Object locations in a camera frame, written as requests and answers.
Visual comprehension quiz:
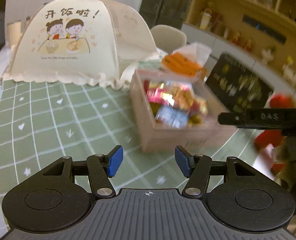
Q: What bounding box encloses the blue clear candy packet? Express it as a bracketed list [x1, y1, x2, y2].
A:
[155, 106, 189, 128]

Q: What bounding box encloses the small bread cake packet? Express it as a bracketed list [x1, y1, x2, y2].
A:
[172, 87, 194, 111]

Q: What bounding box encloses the red vegetarian chicken packet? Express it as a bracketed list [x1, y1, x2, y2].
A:
[146, 87, 175, 107]

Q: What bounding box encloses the red plush toy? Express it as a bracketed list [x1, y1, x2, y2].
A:
[254, 93, 296, 175]

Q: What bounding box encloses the black plum snack bag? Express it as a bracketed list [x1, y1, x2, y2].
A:
[205, 53, 274, 112]

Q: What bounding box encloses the pink cardboard box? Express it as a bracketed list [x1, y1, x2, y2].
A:
[130, 69, 237, 152]

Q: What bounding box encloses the orange tissue pack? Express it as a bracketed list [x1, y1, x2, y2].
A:
[161, 42, 212, 80]

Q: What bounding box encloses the green checked tablecloth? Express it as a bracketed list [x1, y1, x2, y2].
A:
[0, 80, 276, 201]

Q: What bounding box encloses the beige chair behind table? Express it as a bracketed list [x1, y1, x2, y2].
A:
[150, 24, 187, 54]

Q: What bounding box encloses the cream mesh food cover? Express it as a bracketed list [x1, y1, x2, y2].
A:
[3, 0, 159, 89]

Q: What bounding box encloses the wooden wall shelf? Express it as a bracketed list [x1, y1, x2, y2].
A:
[185, 0, 296, 83]

